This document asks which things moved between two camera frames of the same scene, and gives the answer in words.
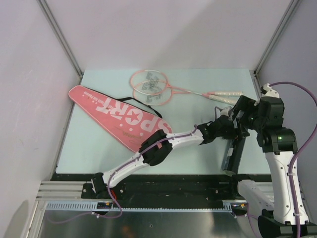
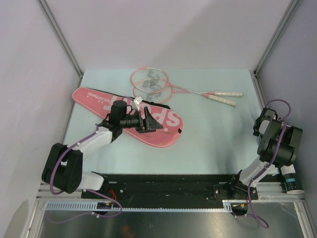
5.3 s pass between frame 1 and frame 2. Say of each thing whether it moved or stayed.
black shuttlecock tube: moved
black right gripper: moved
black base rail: stayed
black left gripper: moved
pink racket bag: moved
